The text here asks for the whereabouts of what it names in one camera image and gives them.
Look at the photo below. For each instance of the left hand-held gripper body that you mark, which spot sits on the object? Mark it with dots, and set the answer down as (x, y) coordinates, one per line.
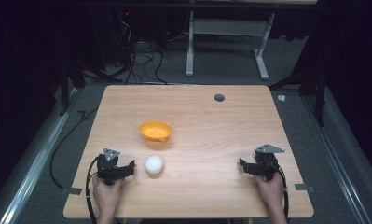
(108, 165)

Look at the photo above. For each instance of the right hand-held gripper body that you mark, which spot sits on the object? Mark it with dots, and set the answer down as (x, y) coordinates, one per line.
(265, 163)

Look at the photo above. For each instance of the white ball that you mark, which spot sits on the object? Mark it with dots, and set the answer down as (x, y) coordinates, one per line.
(154, 164)

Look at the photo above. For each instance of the orange bowl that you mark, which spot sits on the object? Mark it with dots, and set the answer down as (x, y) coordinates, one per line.
(155, 131)

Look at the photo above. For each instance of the person's left hand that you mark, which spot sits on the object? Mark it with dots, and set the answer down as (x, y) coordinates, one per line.
(106, 194)

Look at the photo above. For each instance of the person's right hand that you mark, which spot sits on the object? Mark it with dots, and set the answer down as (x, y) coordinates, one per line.
(270, 193)

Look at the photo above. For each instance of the grey tape strip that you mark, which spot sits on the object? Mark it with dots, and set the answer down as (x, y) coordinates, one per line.
(305, 188)
(72, 191)

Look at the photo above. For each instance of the crumpled white paper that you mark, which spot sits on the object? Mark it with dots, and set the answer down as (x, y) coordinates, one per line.
(282, 98)

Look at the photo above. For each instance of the grey round table grommet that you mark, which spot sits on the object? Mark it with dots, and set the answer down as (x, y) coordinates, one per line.
(219, 97)

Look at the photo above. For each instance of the black metal stand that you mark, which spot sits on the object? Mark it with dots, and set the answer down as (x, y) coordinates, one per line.
(69, 81)
(314, 87)

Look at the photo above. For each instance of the silver metal floor rail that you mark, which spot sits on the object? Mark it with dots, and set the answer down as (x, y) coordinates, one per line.
(34, 168)
(339, 161)

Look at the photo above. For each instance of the white metal desk frame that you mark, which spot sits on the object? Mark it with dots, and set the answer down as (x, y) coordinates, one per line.
(227, 26)

